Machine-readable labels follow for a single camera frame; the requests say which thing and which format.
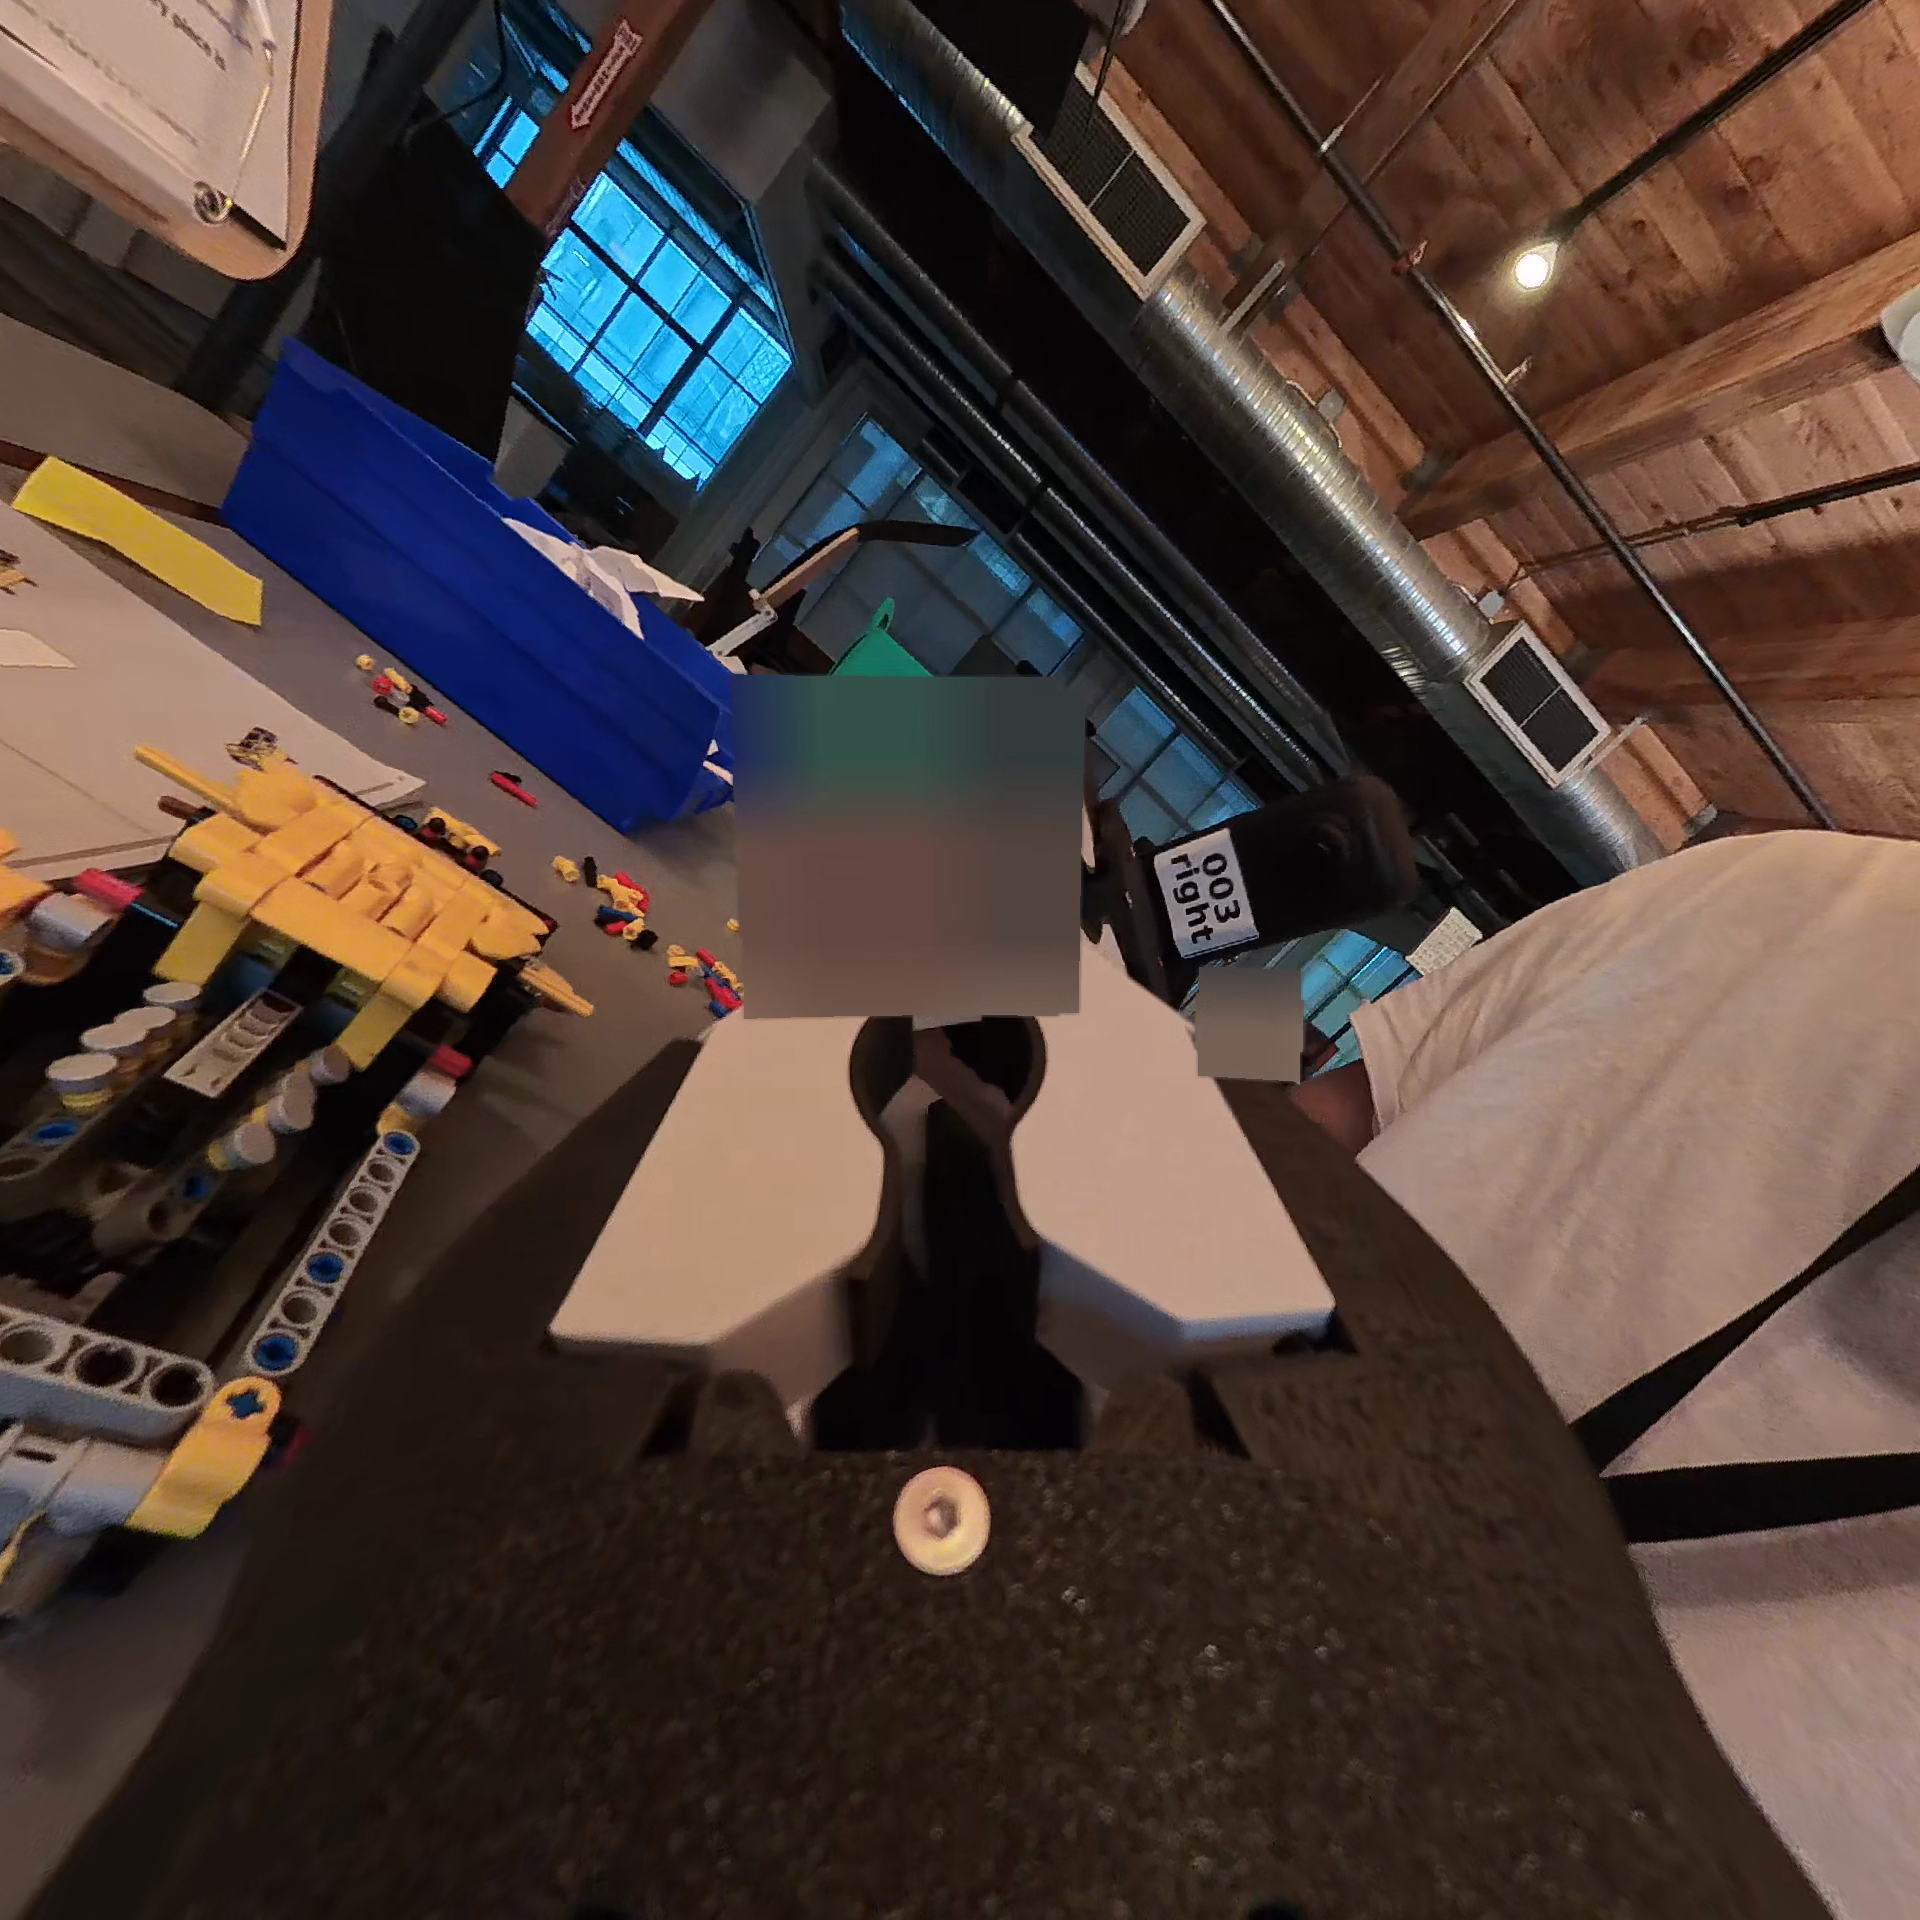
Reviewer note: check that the printed instruction sheet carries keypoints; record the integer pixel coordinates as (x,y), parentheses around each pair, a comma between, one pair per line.
(120,75)

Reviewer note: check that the blue plastic bin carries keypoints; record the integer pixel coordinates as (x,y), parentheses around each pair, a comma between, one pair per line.
(452,599)

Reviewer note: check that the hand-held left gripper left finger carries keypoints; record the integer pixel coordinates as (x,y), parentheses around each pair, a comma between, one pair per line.
(721,1199)

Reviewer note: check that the yellow paper sheet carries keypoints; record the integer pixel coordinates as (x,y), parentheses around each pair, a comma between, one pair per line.
(135,533)

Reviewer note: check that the yellow toy car model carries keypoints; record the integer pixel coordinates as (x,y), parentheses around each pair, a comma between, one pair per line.
(343,887)

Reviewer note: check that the paned window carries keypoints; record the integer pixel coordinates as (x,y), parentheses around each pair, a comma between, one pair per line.
(661,329)

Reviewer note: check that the ceiling spot lamp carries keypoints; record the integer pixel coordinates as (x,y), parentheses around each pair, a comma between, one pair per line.
(1528,269)

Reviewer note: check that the person's white shirt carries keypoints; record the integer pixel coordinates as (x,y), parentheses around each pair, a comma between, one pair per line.
(1651,1078)

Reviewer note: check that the grey desk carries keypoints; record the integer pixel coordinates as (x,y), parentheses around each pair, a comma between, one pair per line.
(135,405)

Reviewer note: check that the green plastic bin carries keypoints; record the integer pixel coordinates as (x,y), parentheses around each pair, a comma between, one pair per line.
(887,653)

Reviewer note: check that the white vent grille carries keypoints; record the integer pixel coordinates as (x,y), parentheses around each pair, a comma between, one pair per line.
(1117,179)
(1540,703)

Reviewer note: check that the grey instruction booklet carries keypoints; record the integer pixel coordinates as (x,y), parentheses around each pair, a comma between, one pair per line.
(91,749)

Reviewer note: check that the crumpled white paper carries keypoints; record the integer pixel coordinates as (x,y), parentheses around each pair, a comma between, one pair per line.
(587,562)

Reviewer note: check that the person's right forearm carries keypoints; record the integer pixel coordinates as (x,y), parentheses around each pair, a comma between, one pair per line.
(1335,1113)

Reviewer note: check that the wooden post with red label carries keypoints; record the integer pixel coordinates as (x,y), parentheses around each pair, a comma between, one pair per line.
(598,105)

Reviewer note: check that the scatter of colourful small pins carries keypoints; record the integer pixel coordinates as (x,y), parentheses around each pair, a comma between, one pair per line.
(623,898)

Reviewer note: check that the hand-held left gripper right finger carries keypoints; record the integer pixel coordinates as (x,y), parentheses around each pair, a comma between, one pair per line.
(1140,1199)

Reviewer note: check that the silver ventilation duct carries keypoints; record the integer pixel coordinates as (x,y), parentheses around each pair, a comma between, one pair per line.
(1320,450)

